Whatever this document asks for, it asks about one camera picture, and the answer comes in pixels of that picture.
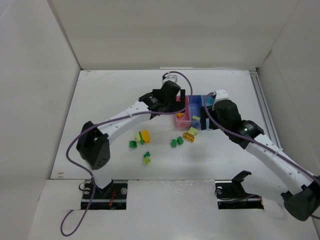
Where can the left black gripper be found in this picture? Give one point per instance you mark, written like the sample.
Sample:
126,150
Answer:
178,100

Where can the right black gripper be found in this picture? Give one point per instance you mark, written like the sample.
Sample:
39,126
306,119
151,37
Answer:
207,117

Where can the dark green lego brick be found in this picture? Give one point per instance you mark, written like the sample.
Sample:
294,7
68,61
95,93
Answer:
173,143
133,144
180,140

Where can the lime yellow lego brick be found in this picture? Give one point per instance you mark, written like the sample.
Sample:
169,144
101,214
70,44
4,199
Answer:
146,160

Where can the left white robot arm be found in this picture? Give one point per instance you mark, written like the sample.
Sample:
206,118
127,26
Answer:
94,143

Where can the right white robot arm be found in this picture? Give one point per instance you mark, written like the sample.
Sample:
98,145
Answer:
302,195

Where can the pink plastic bin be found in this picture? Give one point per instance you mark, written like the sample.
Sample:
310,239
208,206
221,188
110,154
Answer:
184,121

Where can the light yellow lego on orange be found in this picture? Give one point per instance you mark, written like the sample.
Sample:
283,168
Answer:
193,131

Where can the purple plastic bin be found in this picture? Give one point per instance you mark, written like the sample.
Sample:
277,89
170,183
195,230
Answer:
195,103

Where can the light blue plastic bin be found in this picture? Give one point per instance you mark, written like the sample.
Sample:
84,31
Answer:
208,103

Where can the orange striped lego brick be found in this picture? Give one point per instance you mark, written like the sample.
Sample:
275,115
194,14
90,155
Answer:
189,136

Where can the orange rounded lego brick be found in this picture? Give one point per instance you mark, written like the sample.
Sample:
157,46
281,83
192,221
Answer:
145,136

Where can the small dark green lego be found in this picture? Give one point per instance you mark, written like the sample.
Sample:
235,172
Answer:
142,140

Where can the dark green wedge lego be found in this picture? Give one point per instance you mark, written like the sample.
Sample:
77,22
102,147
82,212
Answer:
147,154

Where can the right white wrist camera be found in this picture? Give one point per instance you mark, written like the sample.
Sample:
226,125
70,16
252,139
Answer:
220,95

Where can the aluminium rail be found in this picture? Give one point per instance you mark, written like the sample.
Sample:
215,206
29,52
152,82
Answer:
269,126

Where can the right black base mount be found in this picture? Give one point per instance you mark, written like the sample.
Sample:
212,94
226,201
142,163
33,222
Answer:
231,195

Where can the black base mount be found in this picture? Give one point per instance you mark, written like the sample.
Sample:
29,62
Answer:
231,195
112,197

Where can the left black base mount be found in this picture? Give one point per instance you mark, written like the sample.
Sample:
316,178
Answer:
112,197

